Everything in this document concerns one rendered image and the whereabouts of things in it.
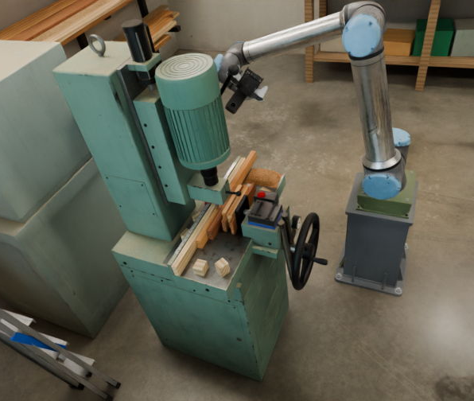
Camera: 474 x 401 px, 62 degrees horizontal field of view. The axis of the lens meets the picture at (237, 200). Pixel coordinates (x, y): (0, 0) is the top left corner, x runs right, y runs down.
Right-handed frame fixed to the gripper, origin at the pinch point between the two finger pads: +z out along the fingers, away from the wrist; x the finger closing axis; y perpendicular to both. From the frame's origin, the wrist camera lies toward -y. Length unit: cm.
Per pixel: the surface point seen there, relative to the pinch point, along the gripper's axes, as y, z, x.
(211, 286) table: -58, 19, 29
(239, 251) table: -46, 8, 31
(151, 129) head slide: -27.6, 14.1, -15.6
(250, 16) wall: 82, -336, -53
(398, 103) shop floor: 80, -227, 110
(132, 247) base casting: -76, -12, 0
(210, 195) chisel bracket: -36.6, 2.0, 11.9
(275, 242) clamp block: -36, 7, 40
